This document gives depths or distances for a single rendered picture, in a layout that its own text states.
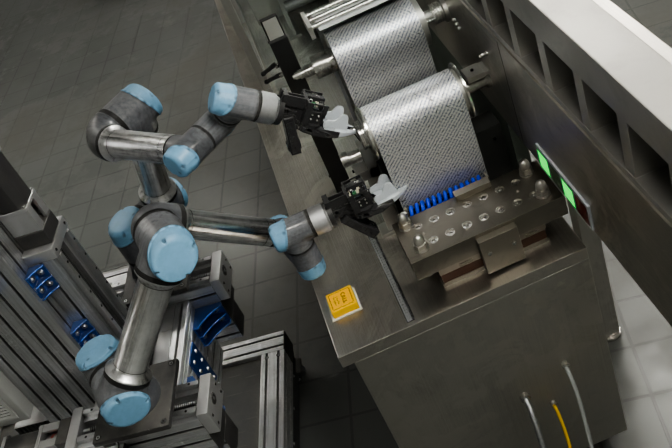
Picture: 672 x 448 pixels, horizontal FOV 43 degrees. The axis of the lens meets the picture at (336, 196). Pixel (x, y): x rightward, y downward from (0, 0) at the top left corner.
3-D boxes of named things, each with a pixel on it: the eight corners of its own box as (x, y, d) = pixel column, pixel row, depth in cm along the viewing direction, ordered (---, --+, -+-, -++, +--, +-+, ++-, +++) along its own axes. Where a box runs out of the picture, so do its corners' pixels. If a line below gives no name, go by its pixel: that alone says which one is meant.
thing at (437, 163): (403, 210, 223) (382, 157, 211) (486, 173, 222) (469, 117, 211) (404, 211, 222) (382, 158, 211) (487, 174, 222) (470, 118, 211)
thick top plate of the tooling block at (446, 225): (398, 241, 222) (391, 224, 219) (540, 177, 222) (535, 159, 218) (418, 280, 210) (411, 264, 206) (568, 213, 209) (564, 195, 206)
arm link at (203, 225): (114, 227, 213) (282, 244, 241) (127, 249, 205) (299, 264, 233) (126, 185, 210) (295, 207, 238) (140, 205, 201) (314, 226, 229)
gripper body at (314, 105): (332, 108, 203) (284, 98, 198) (320, 139, 207) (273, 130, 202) (324, 92, 209) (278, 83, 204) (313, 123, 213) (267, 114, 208)
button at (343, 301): (328, 301, 225) (325, 295, 224) (352, 290, 225) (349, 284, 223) (334, 319, 219) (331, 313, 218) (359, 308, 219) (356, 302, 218)
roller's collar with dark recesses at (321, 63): (315, 72, 232) (306, 53, 228) (335, 63, 232) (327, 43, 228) (320, 83, 227) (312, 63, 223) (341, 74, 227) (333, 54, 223)
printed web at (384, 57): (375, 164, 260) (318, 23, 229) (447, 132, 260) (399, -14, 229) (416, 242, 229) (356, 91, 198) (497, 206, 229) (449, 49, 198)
